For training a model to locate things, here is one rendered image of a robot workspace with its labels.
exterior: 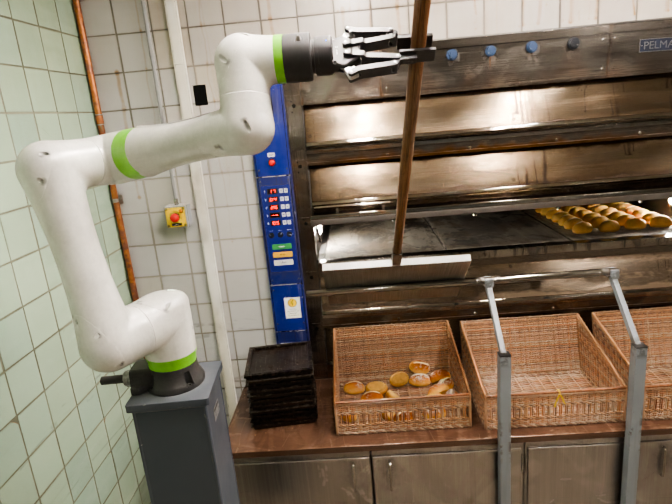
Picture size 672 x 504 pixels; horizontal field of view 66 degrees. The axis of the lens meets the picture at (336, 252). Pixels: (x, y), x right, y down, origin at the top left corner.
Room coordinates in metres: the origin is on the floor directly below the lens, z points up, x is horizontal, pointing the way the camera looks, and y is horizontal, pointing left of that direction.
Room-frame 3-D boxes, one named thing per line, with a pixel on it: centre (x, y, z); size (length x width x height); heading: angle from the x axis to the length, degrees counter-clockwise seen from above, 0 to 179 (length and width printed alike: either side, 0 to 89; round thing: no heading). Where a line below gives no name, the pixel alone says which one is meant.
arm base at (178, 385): (1.25, 0.51, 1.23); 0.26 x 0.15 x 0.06; 91
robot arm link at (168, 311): (1.24, 0.46, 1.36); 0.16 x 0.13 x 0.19; 149
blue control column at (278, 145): (3.27, 0.20, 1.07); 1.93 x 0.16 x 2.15; 177
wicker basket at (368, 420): (2.08, -0.22, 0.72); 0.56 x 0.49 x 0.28; 88
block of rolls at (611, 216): (2.70, -1.41, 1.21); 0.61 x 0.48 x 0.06; 177
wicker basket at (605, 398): (2.02, -0.81, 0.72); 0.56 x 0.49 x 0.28; 87
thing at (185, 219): (2.33, 0.69, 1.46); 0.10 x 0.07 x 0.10; 87
